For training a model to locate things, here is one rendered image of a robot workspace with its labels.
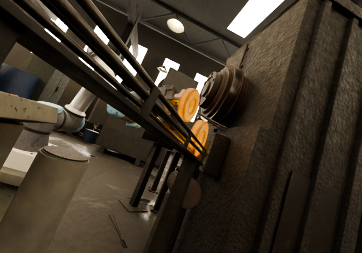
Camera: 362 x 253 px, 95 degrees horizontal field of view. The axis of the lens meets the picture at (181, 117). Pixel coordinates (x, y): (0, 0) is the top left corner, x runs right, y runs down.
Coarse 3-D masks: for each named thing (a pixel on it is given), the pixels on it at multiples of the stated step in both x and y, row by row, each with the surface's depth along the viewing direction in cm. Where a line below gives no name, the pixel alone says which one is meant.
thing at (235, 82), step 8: (232, 72) 110; (240, 72) 112; (232, 80) 105; (240, 80) 107; (232, 88) 104; (224, 96) 106; (232, 96) 104; (224, 104) 106; (232, 104) 106; (216, 112) 109; (224, 112) 108; (216, 120) 115
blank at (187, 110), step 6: (186, 90) 72; (192, 90) 72; (186, 96) 70; (192, 96) 73; (198, 96) 79; (180, 102) 70; (186, 102) 69; (192, 102) 79; (198, 102) 81; (180, 108) 70; (186, 108) 71; (192, 108) 79; (180, 114) 71; (186, 114) 73; (192, 114) 79; (186, 120) 75
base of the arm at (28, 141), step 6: (24, 132) 76; (30, 132) 77; (36, 132) 78; (42, 132) 80; (48, 132) 83; (18, 138) 75; (24, 138) 75; (30, 138) 76; (36, 138) 78; (42, 138) 80; (48, 138) 85; (18, 144) 74; (24, 144) 75; (30, 144) 76; (36, 144) 79; (42, 144) 80; (24, 150) 75; (30, 150) 76; (36, 150) 78
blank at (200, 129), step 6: (198, 120) 69; (198, 126) 65; (204, 126) 68; (198, 132) 63; (204, 132) 71; (192, 138) 63; (198, 138) 65; (204, 138) 73; (204, 144) 76; (192, 150) 64
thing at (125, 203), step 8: (144, 136) 166; (152, 136) 173; (160, 144) 148; (152, 152) 156; (152, 160) 155; (144, 168) 155; (152, 168) 156; (144, 176) 151; (144, 184) 152; (136, 192) 150; (120, 200) 150; (128, 200) 156; (136, 200) 149; (128, 208) 141; (136, 208) 146; (144, 208) 153
